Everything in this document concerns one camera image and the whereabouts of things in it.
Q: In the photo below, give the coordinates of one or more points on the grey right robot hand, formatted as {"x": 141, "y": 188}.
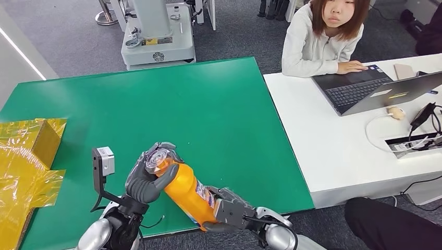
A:
{"x": 231, "y": 212}

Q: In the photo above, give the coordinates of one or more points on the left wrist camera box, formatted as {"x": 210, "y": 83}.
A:
{"x": 103, "y": 162}

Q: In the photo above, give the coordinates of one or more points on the orange bottle with clear cap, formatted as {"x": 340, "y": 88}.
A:
{"x": 186, "y": 189}

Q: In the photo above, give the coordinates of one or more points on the dark grey laptop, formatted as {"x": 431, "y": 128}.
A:
{"x": 359, "y": 91}

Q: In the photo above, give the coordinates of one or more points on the person's hand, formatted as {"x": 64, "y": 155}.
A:
{"x": 352, "y": 67}

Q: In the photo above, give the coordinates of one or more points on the white desk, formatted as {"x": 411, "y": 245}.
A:
{"x": 328, "y": 148}

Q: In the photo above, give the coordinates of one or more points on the beige charger plug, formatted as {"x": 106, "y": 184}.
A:
{"x": 396, "y": 113}

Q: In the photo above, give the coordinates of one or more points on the seated person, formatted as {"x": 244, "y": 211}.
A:
{"x": 310, "y": 45}

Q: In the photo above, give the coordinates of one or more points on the chrome stand base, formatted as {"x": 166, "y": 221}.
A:
{"x": 105, "y": 17}

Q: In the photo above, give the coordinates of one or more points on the green table mat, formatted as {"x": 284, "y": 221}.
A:
{"x": 172, "y": 103}

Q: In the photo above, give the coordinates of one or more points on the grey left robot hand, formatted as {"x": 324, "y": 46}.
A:
{"x": 141, "y": 183}

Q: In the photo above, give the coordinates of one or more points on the black phone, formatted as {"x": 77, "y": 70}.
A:
{"x": 422, "y": 73}

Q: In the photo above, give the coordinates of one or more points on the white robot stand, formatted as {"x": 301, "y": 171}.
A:
{"x": 155, "y": 38}

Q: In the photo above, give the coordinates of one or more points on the black power adapter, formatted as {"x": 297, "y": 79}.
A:
{"x": 422, "y": 117}

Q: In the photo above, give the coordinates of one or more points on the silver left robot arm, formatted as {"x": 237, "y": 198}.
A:
{"x": 100, "y": 234}

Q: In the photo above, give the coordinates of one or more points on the yellow taped cardboard box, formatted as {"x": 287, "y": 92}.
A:
{"x": 20, "y": 165}

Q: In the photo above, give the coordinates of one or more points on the person in black clothing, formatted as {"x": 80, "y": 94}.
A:
{"x": 390, "y": 224}

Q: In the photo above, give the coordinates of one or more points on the beige pouch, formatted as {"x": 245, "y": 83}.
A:
{"x": 404, "y": 71}

